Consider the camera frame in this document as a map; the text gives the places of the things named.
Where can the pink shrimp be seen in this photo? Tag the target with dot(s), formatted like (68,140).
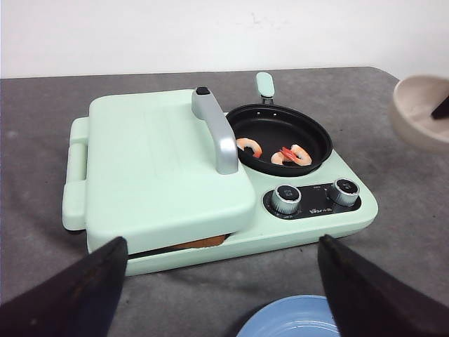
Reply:
(247,143)
(284,155)
(302,158)

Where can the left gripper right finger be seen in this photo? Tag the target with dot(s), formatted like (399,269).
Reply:
(367,301)

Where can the mint green breakfast maker base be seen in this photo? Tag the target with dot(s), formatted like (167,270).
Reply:
(315,217)

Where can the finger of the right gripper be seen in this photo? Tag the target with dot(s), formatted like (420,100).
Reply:
(442,110)

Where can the right silver control knob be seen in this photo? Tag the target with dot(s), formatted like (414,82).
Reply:
(344,192)

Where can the silver control knob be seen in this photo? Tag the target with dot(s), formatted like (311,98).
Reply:
(344,192)
(286,199)

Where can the beige ceramic bowl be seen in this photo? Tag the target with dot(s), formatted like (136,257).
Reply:
(412,102)

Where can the breakfast maker hinged lid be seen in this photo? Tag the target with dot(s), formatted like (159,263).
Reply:
(157,169)

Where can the left silver control knob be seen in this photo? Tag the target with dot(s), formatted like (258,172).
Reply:
(286,199)

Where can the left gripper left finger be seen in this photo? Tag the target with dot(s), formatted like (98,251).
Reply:
(79,301)

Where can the blue plate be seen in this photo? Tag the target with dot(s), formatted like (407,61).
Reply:
(302,315)

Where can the black frying pan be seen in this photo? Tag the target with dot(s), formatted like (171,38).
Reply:
(273,127)

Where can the bread slice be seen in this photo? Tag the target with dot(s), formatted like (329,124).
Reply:
(201,243)

